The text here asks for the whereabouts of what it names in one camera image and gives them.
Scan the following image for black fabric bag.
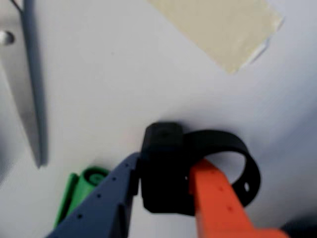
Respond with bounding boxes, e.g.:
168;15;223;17
279;217;317;238

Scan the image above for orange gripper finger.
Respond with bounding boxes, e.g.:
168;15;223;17
186;158;290;238

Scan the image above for black marker with green cap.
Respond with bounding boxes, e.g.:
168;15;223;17
53;166;110;231

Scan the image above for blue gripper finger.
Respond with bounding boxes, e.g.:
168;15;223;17
45;151;141;238

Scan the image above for beige masking tape strip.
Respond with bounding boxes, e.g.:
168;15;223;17
145;0;286;75

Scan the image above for scissors with blue handles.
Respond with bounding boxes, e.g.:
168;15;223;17
0;0;50;170

